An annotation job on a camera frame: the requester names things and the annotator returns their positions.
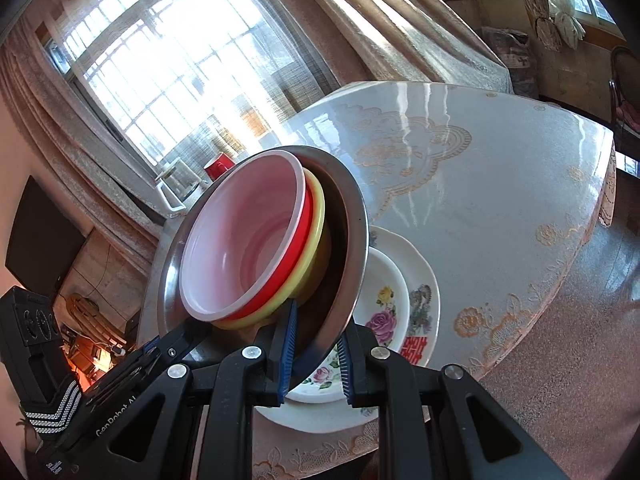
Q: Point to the tied beige curtain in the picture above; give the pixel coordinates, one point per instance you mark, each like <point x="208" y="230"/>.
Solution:
<point x="550" y="25"/>

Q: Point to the red plastic bowl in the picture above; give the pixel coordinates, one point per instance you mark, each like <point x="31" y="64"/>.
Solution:
<point x="240" y="240"/>

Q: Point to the stainless steel bowl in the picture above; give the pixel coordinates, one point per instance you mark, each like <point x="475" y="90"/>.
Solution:
<point x="340" y="260"/>

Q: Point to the metal chair with pink cushion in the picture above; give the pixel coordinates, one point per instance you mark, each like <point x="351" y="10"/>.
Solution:
<point x="627" y="110"/>

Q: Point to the sheer white curtain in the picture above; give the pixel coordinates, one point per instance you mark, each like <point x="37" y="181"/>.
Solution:
<point x="175" y="60"/>

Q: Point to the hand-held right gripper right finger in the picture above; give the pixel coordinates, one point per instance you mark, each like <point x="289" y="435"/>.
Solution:
<point x="345" y="372"/>

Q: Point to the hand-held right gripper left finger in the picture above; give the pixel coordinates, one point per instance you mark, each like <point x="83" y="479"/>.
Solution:
<point x="286" y="355"/>

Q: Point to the patterned bag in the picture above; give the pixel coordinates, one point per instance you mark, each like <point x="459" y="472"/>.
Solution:
<point x="510" y="60"/>

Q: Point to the small white floral plate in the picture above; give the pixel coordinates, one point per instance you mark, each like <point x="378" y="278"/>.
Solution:
<point x="385" y="305"/>

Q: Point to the large white printed plate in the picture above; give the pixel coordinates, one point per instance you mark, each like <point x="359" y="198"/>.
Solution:
<point x="425" y="310"/>

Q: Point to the red mug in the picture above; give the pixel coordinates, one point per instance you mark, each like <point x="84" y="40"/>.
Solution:
<point x="217" y="167"/>

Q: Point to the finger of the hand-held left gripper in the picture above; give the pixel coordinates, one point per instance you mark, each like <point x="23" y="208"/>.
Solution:
<point x="187" y="340"/>

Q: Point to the black wall television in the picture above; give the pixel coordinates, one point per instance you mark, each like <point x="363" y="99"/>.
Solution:
<point x="40" y="240"/>

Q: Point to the yellow plastic bowl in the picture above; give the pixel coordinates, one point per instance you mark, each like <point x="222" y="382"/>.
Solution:
<point x="317" y="240"/>

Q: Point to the round-back wooden chair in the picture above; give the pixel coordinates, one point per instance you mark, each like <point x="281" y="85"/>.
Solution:
<point x="85" y="310"/>

